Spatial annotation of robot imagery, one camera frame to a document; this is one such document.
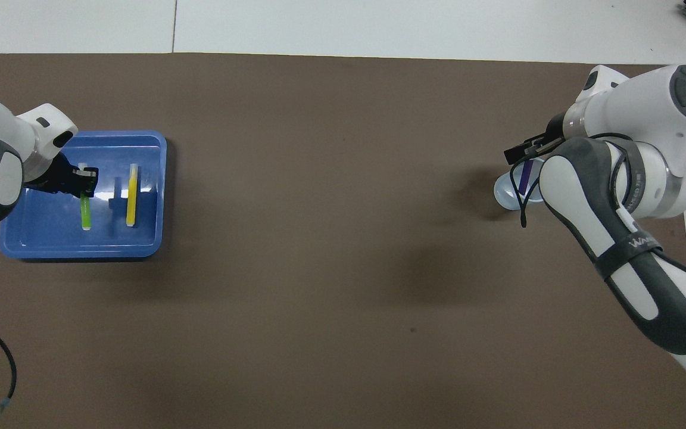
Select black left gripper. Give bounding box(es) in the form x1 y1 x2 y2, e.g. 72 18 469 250
23 153 100 198

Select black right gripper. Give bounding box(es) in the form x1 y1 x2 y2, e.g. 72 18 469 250
503 116 567 168

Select purple pen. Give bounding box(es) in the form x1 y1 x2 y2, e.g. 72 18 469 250
516 158 538 197

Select green pen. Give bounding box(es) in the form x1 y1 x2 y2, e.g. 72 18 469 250
79 162 94 231

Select yellow pen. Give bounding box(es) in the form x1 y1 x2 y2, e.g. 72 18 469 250
126 163 140 228

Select blue plastic tray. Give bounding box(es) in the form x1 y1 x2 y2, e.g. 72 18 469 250
0 130 167 261

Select clear plastic cup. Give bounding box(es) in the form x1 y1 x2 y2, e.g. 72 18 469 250
494 169 545 210

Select brown table mat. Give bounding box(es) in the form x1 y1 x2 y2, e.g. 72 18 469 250
0 52 686 429

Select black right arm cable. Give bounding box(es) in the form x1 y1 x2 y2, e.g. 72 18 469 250
509 134 641 229

